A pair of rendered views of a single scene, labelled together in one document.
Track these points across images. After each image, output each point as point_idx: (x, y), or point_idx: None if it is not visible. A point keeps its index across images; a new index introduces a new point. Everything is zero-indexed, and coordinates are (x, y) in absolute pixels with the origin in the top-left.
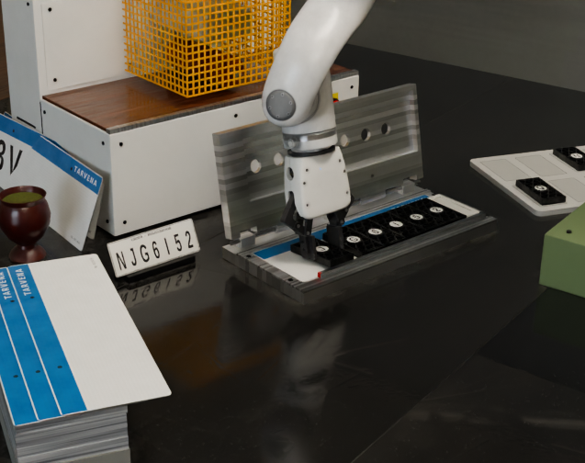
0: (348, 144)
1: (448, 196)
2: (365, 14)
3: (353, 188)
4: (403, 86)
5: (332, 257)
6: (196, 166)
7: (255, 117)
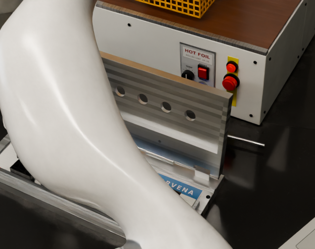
0: (145, 103)
1: (236, 209)
2: (0, 7)
3: (137, 138)
4: (212, 92)
5: (18, 167)
6: (99, 43)
7: (149, 35)
